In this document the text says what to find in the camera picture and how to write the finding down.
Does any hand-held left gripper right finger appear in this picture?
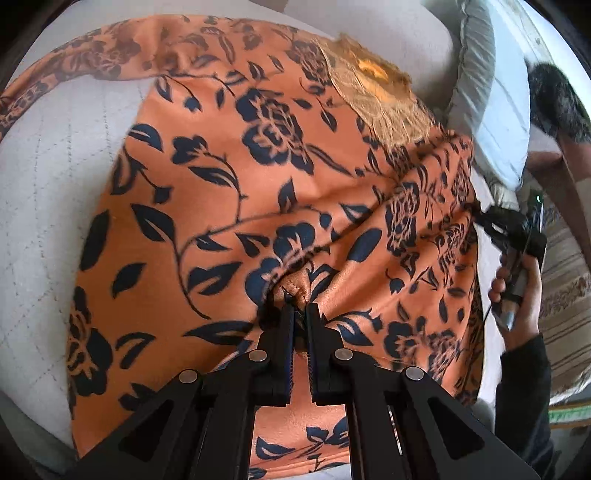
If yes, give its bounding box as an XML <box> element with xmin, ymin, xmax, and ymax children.
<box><xmin>306</xmin><ymin>302</ymin><xmax>541</xmax><ymax>480</ymax></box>

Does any beige striped sofa cover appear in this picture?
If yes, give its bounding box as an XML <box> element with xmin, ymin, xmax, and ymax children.
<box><xmin>538</xmin><ymin>217</ymin><xmax>591</xmax><ymax>407</ymax></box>

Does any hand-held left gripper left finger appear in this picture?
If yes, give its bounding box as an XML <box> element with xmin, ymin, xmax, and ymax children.
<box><xmin>60</xmin><ymin>300</ymin><xmax>296</xmax><ymax>480</ymax></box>

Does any pink bolster cushion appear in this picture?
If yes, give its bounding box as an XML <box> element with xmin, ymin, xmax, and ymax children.
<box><xmin>185</xmin><ymin>0</ymin><xmax>455</xmax><ymax>114</ymax></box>

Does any pink quilted bed cover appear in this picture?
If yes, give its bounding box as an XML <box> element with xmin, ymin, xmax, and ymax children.
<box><xmin>0</xmin><ymin>76</ymin><xmax>509</xmax><ymax>467</ymax></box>

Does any brown cardboard box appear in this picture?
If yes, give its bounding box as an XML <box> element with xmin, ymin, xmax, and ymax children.
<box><xmin>524</xmin><ymin>134</ymin><xmax>583</xmax><ymax>195</ymax></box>

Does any grey pillow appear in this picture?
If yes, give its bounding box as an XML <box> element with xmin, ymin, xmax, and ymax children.
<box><xmin>445</xmin><ymin>0</ymin><xmax>532</xmax><ymax>190</ymax></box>

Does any black cable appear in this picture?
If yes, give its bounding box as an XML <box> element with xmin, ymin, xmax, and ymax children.
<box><xmin>482</xmin><ymin>295</ymin><xmax>499</xmax><ymax>334</ymax></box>

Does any dark furry garment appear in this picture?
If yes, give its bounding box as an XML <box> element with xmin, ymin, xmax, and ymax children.
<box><xmin>526</xmin><ymin>62</ymin><xmax>591</xmax><ymax>146</ymax></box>

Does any person's right hand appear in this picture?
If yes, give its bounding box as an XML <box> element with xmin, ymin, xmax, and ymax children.
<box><xmin>489</xmin><ymin>258</ymin><xmax>544</xmax><ymax>352</ymax></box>

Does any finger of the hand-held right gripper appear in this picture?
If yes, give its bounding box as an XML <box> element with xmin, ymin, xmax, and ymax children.
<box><xmin>475</xmin><ymin>205</ymin><xmax>509</xmax><ymax>243</ymax></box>

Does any orange floral garment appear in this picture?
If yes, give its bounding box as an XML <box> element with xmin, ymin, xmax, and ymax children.
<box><xmin>0</xmin><ymin>14</ymin><xmax>485</xmax><ymax>480</ymax></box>

